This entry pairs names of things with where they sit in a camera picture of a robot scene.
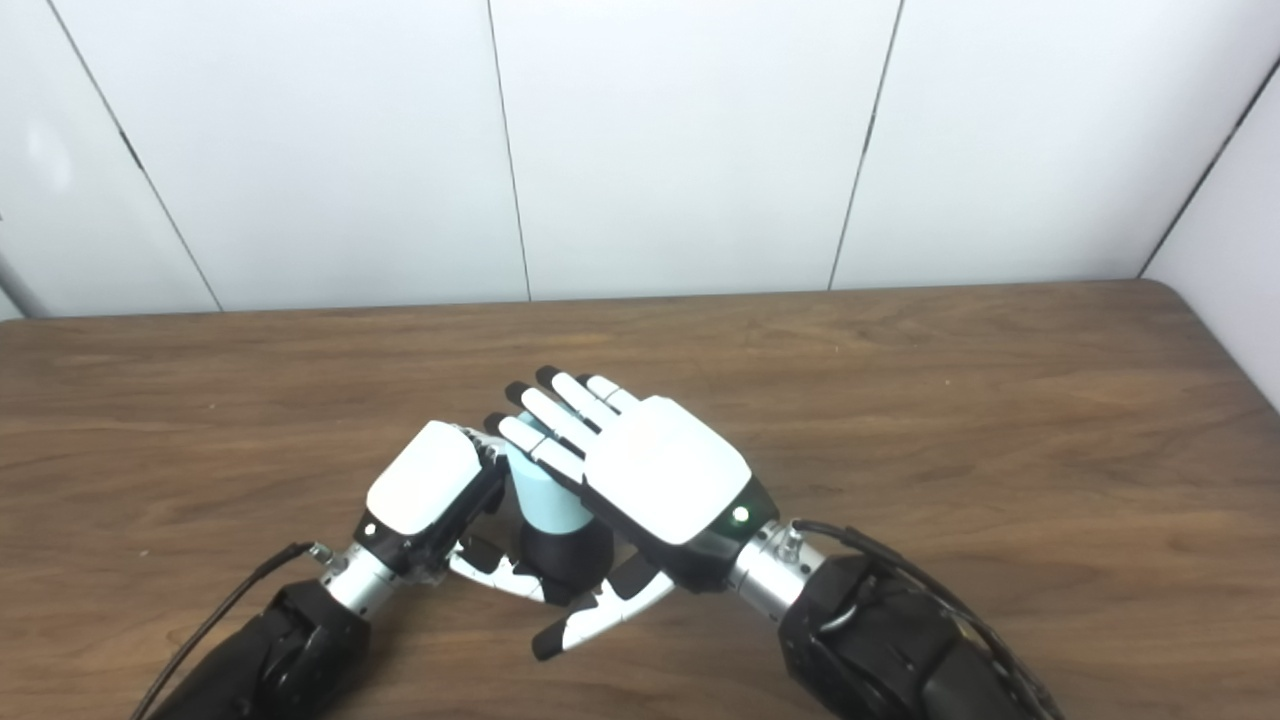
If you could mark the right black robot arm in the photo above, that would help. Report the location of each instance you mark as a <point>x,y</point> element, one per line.
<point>870,650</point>

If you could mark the black funnel-shaped nozzle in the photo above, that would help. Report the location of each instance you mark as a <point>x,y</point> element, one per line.
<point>565,555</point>

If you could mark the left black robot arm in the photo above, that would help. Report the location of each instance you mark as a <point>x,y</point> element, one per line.
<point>280,650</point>

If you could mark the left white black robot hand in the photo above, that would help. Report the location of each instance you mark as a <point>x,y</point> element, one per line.
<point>425,480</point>

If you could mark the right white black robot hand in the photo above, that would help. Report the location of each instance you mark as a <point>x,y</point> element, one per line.
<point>670,470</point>

